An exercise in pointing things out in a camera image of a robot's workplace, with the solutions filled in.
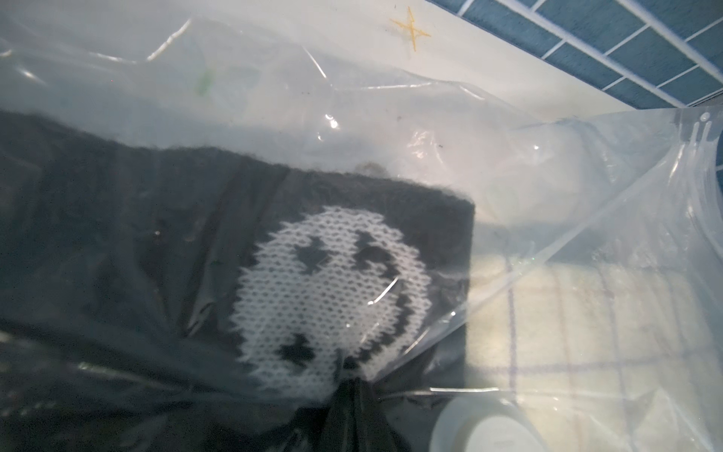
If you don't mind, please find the cream checked folded towel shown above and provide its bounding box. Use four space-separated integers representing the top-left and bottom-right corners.
464 263 722 451

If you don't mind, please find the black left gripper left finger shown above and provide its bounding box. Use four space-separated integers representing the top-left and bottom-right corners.
316 379 395 452

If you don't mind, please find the black white knitted scarf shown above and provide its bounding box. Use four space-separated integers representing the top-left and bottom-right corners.
1 111 476 451

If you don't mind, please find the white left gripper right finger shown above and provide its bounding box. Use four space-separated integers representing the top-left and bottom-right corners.
429 395 545 452

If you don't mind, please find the clear plastic vacuum bag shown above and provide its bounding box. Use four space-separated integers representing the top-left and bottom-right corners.
1 1 722 451

